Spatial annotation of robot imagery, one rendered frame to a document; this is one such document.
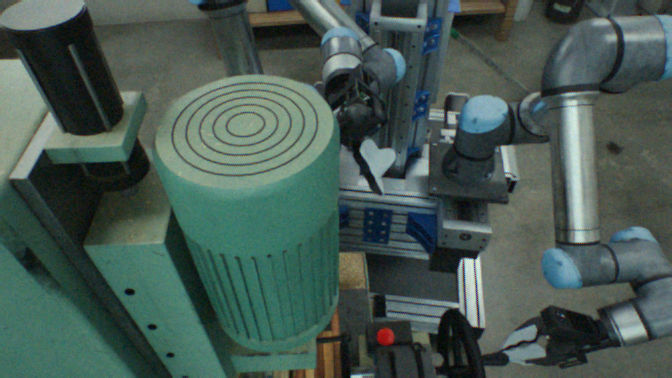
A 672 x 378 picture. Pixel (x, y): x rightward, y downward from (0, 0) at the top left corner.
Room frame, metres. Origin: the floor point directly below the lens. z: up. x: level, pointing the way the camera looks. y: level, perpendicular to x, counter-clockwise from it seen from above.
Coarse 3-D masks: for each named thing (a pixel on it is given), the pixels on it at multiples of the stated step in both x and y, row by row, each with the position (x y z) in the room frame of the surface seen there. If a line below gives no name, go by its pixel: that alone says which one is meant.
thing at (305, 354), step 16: (240, 352) 0.30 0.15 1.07; (256, 352) 0.30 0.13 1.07; (272, 352) 0.30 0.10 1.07; (288, 352) 0.30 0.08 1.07; (304, 352) 0.30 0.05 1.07; (240, 368) 0.30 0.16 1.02; (256, 368) 0.30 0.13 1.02; (272, 368) 0.30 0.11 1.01; (288, 368) 0.30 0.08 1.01; (304, 368) 0.30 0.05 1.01
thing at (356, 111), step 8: (360, 104) 0.49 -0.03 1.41; (352, 112) 0.47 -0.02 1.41; (360, 112) 0.47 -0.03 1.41; (368, 112) 0.48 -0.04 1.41; (344, 120) 0.48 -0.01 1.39; (352, 120) 0.47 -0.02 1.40; (360, 120) 0.47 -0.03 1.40; (368, 120) 0.47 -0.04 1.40; (344, 128) 0.47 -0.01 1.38; (352, 128) 0.47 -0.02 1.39; (360, 128) 0.47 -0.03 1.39
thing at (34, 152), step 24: (48, 120) 0.32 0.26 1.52; (24, 168) 0.26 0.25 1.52; (48, 168) 0.28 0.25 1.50; (72, 168) 0.31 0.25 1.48; (24, 192) 0.25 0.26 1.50; (48, 192) 0.26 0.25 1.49; (72, 192) 0.29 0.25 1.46; (96, 192) 0.32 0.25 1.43; (48, 216) 0.25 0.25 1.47; (72, 216) 0.27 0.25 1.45; (72, 240) 0.25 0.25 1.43; (96, 288) 0.25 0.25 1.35; (120, 312) 0.25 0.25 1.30
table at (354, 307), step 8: (360, 288) 0.52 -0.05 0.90; (368, 288) 0.52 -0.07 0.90; (344, 296) 0.50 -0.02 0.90; (352, 296) 0.50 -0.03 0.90; (360, 296) 0.50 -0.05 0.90; (368, 296) 0.50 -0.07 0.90; (344, 304) 0.48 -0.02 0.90; (352, 304) 0.48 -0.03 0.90; (360, 304) 0.48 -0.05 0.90; (368, 304) 0.48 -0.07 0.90; (344, 312) 0.46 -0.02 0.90; (352, 312) 0.46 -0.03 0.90; (360, 312) 0.46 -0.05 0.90; (368, 312) 0.46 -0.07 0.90; (344, 320) 0.44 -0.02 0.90; (352, 320) 0.44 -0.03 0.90; (360, 320) 0.44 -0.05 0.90; (368, 320) 0.44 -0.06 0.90; (328, 328) 0.43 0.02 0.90; (344, 328) 0.43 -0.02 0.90; (352, 328) 0.43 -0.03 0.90; (360, 328) 0.43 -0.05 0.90; (352, 336) 0.41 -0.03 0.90; (352, 344) 0.39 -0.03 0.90; (352, 352) 0.37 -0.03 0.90; (352, 360) 0.36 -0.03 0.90
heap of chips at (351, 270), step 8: (344, 256) 0.58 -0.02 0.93; (352, 256) 0.58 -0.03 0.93; (360, 256) 0.60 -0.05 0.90; (344, 264) 0.56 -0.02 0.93; (352, 264) 0.56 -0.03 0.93; (360, 264) 0.57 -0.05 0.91; (344, 272) 0.54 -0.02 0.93; (352, 272) 0.54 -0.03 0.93; (360, 272) 0.55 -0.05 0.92; (344, 280) 0.53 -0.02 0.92; (352, 280) 0.53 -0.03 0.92; (360, 280) 0.53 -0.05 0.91; (344, 288) 0.52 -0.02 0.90; (352, 288) 0.52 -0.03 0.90
